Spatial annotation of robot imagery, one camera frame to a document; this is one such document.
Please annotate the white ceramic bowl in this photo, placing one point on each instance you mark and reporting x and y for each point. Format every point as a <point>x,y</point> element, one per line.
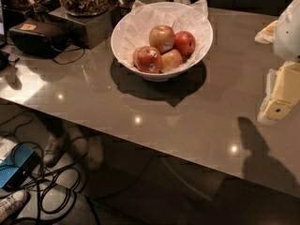
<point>162,75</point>

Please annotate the red apple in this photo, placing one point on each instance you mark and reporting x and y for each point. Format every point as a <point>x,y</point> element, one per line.
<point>185,43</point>
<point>147,59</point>

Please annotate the blue box on floor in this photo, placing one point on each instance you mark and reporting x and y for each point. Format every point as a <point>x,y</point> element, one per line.
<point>14,168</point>

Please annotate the black device with label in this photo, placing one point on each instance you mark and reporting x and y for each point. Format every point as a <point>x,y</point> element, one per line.
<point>41,39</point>

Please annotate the right red apple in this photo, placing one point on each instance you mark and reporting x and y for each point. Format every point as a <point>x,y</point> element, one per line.
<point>185,43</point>

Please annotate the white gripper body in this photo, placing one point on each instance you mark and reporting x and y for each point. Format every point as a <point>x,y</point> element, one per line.
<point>288,35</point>

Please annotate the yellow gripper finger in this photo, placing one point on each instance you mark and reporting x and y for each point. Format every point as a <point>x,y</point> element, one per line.
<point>266,35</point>
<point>282,93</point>

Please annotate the white sneaker bottom left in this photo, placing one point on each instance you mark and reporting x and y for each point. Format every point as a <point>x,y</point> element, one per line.
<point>12,203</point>

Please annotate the front left red apple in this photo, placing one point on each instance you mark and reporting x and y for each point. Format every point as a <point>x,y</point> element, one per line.
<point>147,59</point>

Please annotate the white paper bowl liner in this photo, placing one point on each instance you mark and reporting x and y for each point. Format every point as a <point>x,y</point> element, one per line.
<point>140,25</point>

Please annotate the white shoe under table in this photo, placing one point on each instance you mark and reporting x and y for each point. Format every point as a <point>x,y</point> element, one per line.
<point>55,149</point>

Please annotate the yellow-red apple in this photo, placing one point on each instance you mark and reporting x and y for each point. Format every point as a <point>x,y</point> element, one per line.
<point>171,60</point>
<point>162,37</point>

